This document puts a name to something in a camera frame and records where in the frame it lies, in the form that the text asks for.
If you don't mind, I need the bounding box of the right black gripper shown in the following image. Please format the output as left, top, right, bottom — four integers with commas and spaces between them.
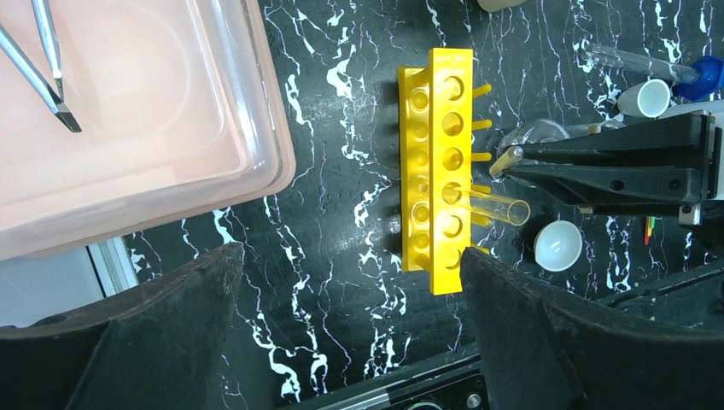
505, 111, 723, 226

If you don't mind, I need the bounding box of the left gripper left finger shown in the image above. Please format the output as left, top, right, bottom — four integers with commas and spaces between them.
1, 243, 243, 409

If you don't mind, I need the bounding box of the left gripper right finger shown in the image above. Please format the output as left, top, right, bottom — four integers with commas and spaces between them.
460, 249, 723, 409

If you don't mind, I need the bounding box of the thin glass test tube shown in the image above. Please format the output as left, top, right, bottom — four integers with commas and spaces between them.
488, 145, 524, 179

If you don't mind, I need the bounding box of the yellow test tube rack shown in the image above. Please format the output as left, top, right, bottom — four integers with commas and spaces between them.
397, 48, 492, 296

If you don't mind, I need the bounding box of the small white crucible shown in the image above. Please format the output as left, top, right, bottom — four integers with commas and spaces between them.
616, 79, 671, 118

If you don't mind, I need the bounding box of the round glass flask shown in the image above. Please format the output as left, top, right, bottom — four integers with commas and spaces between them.
497, 119, 572, 159

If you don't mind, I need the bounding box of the red capped wash bottle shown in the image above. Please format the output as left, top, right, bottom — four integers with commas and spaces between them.
659, 99, 723, 119

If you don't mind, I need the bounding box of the white ceramic evaporating dish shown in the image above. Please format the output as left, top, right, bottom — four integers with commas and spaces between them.
534, 220, 583, 272

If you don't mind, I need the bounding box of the beige plastic bin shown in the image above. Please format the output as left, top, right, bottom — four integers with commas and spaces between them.
477, 0, 526, 13

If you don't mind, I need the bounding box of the pink plastic storage box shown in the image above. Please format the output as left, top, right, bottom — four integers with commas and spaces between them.
1, 1, 295, 260

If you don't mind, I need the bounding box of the left yellow black screwdriver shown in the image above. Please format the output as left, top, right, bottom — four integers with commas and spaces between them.
1, 26, 82, 132

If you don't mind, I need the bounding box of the yellow black screwdriver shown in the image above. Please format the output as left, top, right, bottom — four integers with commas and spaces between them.
1, 26, 82, 132
31, 0, 64, 101

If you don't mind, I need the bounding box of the right yellow black screwdriver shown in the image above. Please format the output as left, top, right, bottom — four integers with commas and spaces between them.
31, 0, 64, 101

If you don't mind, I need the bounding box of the aluminium frame rail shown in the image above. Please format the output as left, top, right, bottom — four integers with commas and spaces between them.
85, 237, 488, 410

